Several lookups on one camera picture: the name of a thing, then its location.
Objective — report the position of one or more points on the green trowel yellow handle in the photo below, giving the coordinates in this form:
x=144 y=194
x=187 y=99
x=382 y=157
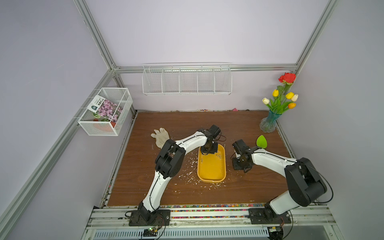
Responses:
x=261 y=142

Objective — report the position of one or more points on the small white wire basket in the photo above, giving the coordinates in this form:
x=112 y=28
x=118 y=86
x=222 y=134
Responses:
x=92 y=127

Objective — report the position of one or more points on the yellow plastic storage box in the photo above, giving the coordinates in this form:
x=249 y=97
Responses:
x=212 y=167

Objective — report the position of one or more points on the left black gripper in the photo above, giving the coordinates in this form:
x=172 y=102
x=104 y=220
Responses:
x=214 y=150

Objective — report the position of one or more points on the artificial tulip rose bouquet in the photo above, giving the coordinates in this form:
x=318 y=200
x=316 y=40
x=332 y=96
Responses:
x=282 y=98

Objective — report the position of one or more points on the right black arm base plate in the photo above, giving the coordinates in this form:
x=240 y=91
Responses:
x=263 y=216

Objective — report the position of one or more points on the glass vase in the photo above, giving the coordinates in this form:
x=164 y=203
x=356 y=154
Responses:
x=269 y=124

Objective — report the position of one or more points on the long white wire shelf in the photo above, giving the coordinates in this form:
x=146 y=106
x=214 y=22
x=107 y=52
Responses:
x=187 y=79

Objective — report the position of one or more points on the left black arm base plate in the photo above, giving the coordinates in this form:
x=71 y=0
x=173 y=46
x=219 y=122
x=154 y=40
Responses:
x=145 y=218

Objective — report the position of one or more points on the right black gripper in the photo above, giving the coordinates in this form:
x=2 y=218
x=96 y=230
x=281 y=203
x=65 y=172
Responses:
x=236 y=167

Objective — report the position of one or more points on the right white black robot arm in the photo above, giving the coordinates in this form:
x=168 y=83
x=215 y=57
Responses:
x=304 y=182

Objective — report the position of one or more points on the right small circuit board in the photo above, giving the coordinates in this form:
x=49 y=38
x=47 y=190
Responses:
x=275 y=233

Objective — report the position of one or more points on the white cotton work glove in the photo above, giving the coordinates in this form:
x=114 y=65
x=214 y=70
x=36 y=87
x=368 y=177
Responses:
x=161 y=136

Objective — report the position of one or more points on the small green circuit board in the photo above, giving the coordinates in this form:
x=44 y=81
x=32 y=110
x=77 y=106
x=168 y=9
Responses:
x=150 y=233

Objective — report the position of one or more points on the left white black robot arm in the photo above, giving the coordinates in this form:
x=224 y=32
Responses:
x=169 y=162

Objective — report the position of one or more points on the pink potted flowers with label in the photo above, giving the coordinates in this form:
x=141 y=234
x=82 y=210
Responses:
x=105 y=110

